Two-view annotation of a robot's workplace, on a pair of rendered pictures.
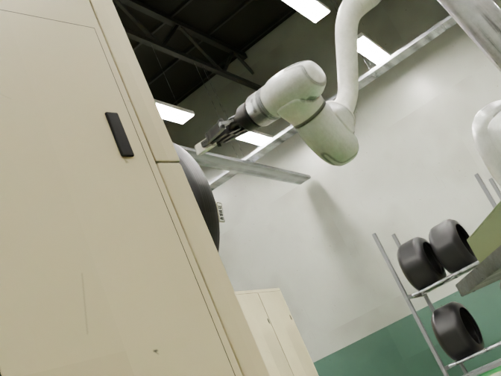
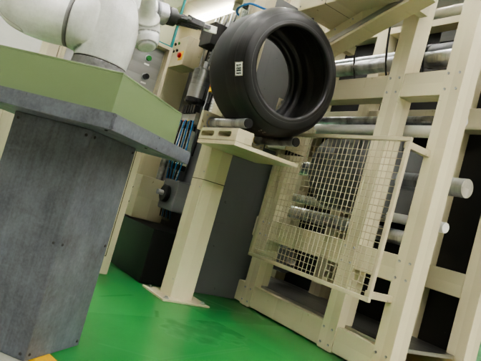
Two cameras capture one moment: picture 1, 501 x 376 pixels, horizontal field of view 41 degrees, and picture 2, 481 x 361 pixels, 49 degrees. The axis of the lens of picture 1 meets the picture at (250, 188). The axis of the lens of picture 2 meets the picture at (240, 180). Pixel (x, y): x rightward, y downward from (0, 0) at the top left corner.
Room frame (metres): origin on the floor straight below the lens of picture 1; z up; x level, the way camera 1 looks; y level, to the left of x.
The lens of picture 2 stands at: (2.78, -1.94, 0.51)
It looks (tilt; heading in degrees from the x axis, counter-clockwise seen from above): 3 degrees up; 111
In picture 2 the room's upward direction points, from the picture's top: 16 degrees clockwise
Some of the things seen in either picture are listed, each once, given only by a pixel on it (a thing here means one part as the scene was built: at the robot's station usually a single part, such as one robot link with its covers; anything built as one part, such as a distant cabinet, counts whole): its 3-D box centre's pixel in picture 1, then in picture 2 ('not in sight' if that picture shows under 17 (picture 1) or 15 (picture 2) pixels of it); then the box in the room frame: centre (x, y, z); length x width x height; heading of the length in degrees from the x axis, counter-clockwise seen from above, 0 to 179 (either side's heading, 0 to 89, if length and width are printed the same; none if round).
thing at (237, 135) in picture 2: not in sight; (225, 136); (1.80, 0.32, 0.84); 0.36 x 0.09 x 0.06; 143
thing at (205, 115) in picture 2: not in sight; (233, 131); (1.74, 0.54, 0.90); 0.40 x 0.03 x 0.10; 53
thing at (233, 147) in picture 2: not in sight; (246, 152); (1.88, 0.44, 0.80); 0.37 x 0.36 x 0.02; 53
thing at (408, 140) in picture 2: not in sight; (318, 204); (2.26, 0.56, 0.65); 0.90 x 0.02 x 0.70; 143
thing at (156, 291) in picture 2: not in sight; (175, 295); (1.67, 0.57, 0.01); 0.27 x 0.27 x 0.02; 53
